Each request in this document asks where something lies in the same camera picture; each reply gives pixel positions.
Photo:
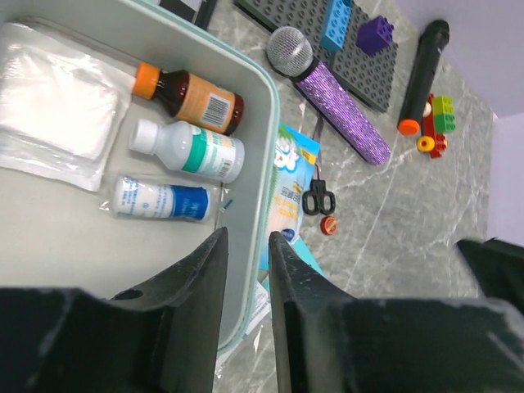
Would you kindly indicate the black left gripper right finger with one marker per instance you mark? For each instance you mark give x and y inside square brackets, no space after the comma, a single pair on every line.
[329,341]

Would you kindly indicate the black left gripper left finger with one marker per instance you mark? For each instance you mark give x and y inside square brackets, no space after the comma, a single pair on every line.
[159,336]

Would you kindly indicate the blue white bandage roll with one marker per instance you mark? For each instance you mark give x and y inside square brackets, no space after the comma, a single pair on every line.
[152,197]

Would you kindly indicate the mint green medicine case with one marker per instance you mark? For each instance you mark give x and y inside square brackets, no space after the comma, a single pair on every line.
[53,234]

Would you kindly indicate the white green-label bottle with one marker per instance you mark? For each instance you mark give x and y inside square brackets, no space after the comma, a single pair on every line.
[182,146]

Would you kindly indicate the brown orange-cap medicine bottle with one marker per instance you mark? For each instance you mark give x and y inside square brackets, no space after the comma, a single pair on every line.
[188,97]

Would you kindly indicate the white gauze packet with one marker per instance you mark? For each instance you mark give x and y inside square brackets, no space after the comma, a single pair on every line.
[61,106]

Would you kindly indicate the blue-topped small bag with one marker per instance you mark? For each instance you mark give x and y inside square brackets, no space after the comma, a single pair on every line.
[261,313]

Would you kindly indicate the small red balm tin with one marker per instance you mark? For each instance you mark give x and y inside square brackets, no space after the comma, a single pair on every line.
[329,225]

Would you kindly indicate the small black scissors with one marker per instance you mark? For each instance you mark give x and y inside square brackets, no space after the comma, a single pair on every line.
[318,199]

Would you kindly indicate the blue wipes packet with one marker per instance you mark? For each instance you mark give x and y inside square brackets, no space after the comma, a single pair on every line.
[294,160]

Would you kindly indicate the colourful brick toy car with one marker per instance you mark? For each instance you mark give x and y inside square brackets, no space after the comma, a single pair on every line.
[437,121]

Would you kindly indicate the purple glitter microphone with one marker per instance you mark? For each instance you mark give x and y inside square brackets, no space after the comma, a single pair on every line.
[290,54]

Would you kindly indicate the purple building brick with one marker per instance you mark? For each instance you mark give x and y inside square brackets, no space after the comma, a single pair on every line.
[375,35]

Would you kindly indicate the black white chessboard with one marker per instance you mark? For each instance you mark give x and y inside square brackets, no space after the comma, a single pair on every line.
[197,12]

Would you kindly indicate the blue brick stack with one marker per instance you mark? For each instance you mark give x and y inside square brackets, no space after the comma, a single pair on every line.
[335,24]

